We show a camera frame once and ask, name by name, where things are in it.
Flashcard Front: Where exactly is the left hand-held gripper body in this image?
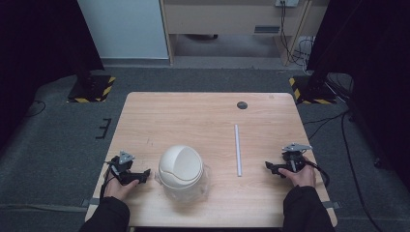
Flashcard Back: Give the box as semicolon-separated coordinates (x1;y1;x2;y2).
109;150;136;186

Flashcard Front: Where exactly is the person's right hand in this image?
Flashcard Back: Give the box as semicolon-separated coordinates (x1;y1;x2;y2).
278;157;317;189

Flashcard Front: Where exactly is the black cables bundle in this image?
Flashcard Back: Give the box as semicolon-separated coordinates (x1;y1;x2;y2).
278;2;315;73

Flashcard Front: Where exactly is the person's left hand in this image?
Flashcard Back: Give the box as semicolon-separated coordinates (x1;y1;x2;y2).
102;169;141;203

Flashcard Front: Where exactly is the white plastic straw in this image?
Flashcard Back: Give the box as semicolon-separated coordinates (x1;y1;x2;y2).
233;124;243;178

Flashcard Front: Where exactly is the long black floor cable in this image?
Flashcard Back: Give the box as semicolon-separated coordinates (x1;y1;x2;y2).
303;109;385;232

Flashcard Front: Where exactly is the white panel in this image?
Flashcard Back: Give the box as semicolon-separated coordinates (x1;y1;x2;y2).
76;0;170;61

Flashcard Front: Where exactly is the white swing-lid trash bin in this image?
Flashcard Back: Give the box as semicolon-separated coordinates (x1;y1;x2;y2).
154;144;211;205

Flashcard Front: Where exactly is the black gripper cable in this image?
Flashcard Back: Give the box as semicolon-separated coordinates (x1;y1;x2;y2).
99;160;114;200
304;159;332;189

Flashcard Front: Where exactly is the grey wall power outlet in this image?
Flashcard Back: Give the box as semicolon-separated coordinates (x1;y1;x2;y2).
274;0;300;9

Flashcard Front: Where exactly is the beige wooden desk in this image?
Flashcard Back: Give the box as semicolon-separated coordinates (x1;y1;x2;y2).
160;0;331;68

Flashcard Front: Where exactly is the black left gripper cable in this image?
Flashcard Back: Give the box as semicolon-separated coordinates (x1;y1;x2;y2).
99;160;114;200

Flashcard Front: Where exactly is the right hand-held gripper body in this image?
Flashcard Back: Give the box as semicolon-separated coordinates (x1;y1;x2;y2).
280;142;313;173

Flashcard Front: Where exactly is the black curtain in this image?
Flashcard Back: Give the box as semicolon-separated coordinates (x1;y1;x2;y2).
306;0;410;191
0;0;105;153

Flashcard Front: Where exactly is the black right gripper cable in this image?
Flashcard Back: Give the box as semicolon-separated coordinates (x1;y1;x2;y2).
304;159;332;189

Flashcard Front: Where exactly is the grey table strap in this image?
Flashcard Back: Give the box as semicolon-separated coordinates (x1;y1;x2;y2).
321;200;342;211
80;197;101;208

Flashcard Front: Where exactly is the black stand base striped edge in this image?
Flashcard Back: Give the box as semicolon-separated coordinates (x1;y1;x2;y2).
288;74;338;105
66;73;117;104

